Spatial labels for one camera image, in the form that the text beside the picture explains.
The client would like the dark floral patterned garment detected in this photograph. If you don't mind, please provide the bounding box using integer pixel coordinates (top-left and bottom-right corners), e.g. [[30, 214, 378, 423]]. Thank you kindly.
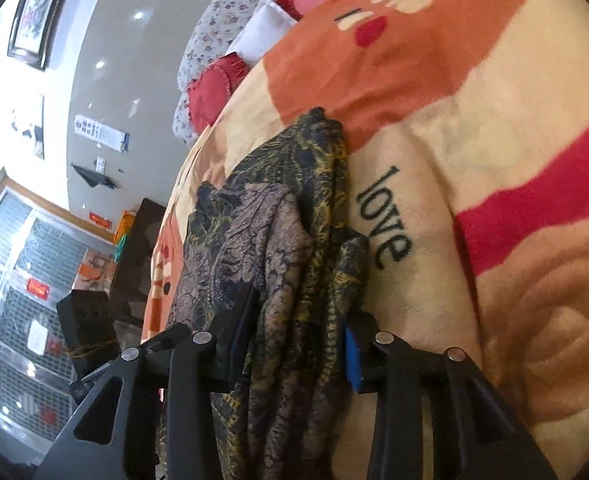
[[168, 107, 369, 479]]

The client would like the dark wooden nightstand right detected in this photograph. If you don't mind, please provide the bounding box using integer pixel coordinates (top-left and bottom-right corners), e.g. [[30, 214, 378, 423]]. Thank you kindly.
[[109, 198, 165, 328]]

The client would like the clutter on right nightstand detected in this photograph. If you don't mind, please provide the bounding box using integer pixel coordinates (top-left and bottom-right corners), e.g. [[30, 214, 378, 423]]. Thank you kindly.
[[72, 210, 136, 294]]

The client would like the glass door with grille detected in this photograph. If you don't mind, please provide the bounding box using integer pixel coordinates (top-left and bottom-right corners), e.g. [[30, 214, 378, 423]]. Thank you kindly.
[[0, 174, 112, 464]]

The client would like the right red heart pillow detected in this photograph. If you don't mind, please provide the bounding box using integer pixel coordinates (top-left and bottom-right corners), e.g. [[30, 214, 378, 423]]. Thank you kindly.
[[187, 52, 249, 134]]

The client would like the red orange cream love blanket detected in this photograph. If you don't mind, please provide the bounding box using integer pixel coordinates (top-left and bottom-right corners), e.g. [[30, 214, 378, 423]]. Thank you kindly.
[[144, 0, 589, 479]]

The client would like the floral quilted headboard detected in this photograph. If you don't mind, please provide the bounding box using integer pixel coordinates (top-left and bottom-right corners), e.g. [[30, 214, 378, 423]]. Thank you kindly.
[[172, 0, 260, 148]]

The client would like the white small pillow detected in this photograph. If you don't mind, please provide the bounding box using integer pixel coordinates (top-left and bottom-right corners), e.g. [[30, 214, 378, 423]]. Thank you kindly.
[[226, 0, 296, 67]]

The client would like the dark item hanging on wall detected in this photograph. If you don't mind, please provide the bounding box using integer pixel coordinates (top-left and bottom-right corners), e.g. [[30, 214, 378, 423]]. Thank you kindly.
[[71, 164, 116, 190]]

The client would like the wall calendar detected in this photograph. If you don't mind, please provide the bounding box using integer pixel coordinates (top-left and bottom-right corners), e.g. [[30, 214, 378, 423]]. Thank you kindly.
[[73, 115, 130, 153]]

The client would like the framed wall picture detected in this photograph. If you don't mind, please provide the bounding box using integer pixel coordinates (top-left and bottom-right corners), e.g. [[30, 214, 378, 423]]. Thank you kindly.
[[7, 0, 64, 70]]

